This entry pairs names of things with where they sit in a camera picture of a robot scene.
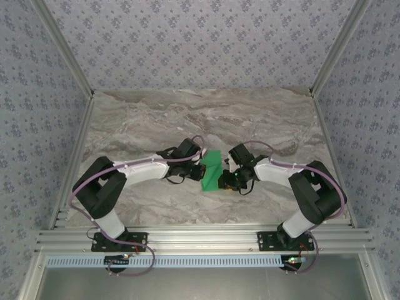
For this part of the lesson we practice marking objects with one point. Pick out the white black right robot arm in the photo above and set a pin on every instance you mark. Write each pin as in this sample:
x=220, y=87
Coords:
x=275, y=175

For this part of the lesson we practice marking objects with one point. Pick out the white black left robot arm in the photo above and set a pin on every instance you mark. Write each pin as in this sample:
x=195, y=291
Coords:
x=147, y=170

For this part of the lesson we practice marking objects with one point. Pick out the grey metal panel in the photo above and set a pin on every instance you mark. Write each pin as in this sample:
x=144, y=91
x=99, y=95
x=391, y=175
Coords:
x=203, y=284

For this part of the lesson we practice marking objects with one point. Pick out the aluminium cross rail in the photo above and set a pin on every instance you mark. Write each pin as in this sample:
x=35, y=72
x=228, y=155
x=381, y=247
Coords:
x=203, y=239

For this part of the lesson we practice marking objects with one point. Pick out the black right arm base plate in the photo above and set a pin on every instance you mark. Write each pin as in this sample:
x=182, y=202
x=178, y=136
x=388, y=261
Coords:
x=265, y=242

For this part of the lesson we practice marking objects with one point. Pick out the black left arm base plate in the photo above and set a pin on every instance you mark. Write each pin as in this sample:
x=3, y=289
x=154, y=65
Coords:
x=140, y=242

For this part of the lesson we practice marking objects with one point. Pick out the aluminium right side rail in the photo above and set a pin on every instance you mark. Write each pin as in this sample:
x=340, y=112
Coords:
x=334, y=156

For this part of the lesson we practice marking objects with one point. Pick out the aluminium left side rail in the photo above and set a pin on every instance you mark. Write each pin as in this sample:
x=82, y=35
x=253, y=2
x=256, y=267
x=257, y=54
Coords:
x=75, y=156

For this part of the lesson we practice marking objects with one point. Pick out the aluminium right frame post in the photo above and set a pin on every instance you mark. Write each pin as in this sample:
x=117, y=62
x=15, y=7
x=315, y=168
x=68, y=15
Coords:
x=340, y=47

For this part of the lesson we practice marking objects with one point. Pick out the aluminium frame post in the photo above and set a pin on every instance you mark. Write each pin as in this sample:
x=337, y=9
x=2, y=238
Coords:
x=340, y=47
x=62, y=47

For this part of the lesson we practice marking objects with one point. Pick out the aluminium left frame post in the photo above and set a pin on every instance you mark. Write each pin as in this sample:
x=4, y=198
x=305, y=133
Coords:
x=62, y=47

